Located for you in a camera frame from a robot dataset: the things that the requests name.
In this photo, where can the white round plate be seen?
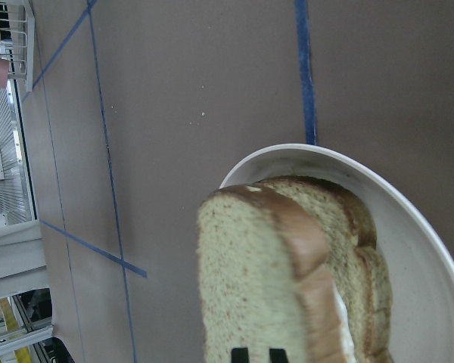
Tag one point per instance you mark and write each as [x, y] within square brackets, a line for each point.
[421, 269]

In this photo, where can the bread slice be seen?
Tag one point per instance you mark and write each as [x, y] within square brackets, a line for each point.
[263, 278]
[360, 271]

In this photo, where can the fried egg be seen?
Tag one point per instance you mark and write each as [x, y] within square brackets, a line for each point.
[346, 339]

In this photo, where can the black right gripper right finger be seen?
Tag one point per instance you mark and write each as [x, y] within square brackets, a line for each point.
[277, 355]

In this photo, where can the white wire cup rack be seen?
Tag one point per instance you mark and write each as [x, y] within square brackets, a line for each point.
[17, 31]

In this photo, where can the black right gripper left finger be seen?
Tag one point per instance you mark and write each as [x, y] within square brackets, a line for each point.
[240, 355]

